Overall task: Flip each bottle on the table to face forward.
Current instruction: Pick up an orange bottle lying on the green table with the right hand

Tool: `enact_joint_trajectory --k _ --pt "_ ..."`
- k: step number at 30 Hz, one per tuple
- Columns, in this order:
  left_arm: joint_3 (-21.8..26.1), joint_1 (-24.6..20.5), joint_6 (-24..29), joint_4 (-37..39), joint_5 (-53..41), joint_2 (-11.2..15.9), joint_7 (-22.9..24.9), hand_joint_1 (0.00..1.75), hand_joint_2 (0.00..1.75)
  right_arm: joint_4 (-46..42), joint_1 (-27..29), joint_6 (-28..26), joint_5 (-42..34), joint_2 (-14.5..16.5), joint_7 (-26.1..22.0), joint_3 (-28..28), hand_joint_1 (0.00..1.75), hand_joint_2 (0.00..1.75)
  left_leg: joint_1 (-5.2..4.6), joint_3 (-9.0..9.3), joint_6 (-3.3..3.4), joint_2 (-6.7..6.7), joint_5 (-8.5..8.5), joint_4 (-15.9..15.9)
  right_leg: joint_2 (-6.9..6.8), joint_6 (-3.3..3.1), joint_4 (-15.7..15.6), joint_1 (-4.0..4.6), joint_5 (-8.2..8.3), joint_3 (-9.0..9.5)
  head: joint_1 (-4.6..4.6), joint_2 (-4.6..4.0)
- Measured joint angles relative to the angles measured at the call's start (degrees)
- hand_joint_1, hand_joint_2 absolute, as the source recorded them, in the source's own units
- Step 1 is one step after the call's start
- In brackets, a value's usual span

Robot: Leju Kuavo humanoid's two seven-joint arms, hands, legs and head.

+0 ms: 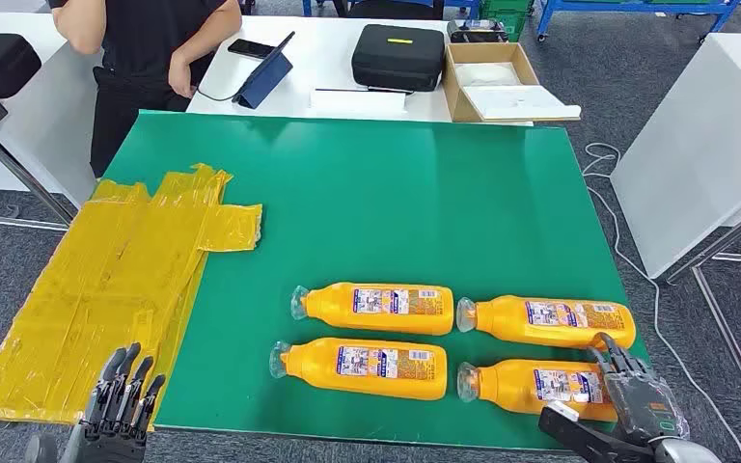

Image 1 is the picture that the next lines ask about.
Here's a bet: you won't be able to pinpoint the person's left hand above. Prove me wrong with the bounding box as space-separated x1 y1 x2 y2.
167 49 201 100

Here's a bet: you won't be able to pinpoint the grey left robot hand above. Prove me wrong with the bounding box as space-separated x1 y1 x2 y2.
60 342 167 463

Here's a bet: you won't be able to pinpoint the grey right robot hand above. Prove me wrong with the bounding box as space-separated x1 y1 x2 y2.
586 332 692 449

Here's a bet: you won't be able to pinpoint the orange detergent bottle clear cap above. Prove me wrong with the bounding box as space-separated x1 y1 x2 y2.
268 337 449 402
290 282 455 337
456 294 637 351
456 359 618 423

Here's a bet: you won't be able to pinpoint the person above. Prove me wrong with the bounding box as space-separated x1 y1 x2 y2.
47 0 244 178

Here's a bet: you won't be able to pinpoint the black smartphone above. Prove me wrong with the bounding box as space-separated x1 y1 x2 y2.
228 38 277 61

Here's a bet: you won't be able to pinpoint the blue tablet case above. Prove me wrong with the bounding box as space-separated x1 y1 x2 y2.
232 30 296 111

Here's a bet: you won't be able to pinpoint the yellow plastic sheet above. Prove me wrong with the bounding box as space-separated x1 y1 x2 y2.
0 162 263 426

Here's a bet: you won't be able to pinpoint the white side table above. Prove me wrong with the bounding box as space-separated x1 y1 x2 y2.
0 11 103 209

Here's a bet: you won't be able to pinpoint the white desk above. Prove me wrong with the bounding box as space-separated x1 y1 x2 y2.
186 15 535 127

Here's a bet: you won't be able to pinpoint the white paper sheet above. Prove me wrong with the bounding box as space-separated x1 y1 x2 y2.
309 88 410 117

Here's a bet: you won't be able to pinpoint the thin black pen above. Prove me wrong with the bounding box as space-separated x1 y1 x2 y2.
315 87 417 95

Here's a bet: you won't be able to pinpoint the black case yellow label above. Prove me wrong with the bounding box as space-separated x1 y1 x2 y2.
351 24 447 94

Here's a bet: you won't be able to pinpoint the white table metal legs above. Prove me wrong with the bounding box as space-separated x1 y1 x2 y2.
610 33 741 449

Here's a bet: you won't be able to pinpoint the cardboard box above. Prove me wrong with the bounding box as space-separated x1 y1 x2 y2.
442 41 541 123

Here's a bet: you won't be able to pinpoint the black device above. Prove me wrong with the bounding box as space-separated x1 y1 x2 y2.
447 18 510 44

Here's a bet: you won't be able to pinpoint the white round foam insert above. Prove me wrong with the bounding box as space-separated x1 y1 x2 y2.
453 62 522 88

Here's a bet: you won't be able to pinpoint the white foam sheet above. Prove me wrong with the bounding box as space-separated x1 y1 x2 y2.
466 84 583 123

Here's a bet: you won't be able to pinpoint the green plastic crate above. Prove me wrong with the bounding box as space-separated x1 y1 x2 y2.
479 0 535 42

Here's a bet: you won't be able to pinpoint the blue metal rack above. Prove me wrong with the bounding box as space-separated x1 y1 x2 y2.
536 0 741 42

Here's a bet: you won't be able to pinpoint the black charger cable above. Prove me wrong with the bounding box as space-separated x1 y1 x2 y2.
196 86 240 103

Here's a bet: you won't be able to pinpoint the black right wrist camera bracket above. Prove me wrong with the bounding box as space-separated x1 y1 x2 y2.
538 405 656 463

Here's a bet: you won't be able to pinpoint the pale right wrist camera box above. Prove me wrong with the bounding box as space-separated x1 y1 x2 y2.
546 400 581 424

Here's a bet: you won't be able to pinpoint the white floor cable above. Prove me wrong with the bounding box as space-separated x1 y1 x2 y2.
581 141 741 463

